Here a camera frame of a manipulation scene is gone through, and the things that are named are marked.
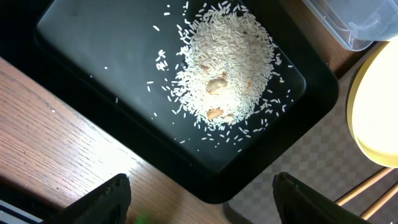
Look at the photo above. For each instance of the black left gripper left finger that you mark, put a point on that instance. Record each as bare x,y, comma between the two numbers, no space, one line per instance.
106,204

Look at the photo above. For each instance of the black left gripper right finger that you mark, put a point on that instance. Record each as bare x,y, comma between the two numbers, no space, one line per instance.
298,203

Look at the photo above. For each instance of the wooden chopstick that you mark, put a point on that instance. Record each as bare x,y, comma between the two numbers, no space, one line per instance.
364,185
381,201

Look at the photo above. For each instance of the yellow plate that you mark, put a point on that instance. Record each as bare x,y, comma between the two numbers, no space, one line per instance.
371,107

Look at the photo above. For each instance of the rice leftovers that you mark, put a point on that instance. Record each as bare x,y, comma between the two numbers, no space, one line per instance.
224,84

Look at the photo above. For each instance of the black waste tray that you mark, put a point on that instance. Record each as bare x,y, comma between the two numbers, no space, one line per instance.
96,56

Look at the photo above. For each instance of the dark brown serving tray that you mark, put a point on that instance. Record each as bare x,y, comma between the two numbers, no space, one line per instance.
328,160

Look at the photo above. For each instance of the clear plastic bin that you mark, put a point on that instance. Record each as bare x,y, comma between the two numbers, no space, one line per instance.
356,24

